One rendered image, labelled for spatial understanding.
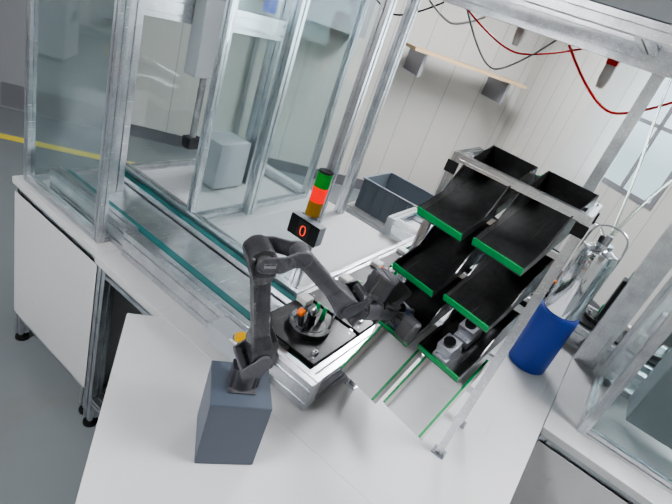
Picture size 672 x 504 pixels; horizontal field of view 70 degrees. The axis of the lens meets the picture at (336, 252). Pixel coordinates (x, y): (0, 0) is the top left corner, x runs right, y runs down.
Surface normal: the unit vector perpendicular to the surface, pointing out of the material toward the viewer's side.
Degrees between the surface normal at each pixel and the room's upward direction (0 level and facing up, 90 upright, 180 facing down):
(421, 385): 45
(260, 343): 61
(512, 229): 25
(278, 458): 0
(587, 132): 90
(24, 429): 0
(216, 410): 90
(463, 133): 90
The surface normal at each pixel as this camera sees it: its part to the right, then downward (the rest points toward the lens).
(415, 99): 0.19, 0.52
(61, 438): 0.31, -0.84
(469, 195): -0.01, -0.70
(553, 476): -0.56, 0.22
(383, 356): -0.26, -0.50
